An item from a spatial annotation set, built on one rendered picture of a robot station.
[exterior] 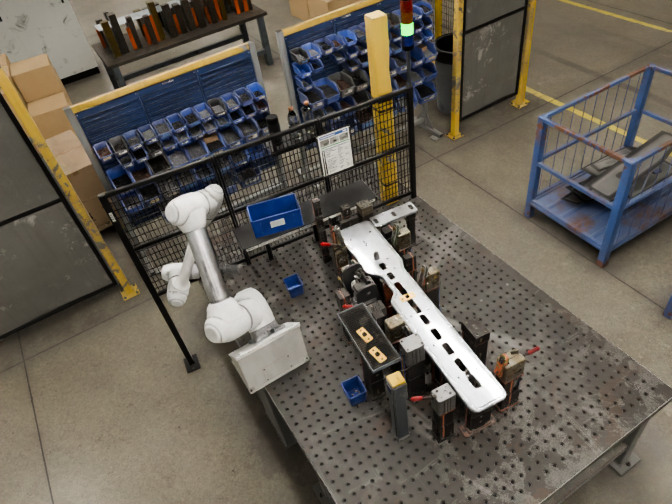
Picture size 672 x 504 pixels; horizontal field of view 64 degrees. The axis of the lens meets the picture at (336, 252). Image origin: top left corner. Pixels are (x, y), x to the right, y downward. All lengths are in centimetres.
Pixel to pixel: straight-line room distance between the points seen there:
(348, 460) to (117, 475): 170
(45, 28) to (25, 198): 488
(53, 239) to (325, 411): 249
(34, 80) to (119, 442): 410
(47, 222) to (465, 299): 292
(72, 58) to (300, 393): 696
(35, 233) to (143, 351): 113
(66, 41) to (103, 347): 536
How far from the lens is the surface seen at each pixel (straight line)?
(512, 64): 607
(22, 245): 441
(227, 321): 272
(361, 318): 255
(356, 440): 274
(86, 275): 467
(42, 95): 679
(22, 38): 883
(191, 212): 267
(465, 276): 334
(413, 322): 272
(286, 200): 334
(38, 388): 460
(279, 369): 294
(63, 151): 556
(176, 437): 384
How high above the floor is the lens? 313
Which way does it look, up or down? 43 degrees down
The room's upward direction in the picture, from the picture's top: 10 degrees counter-clockwise
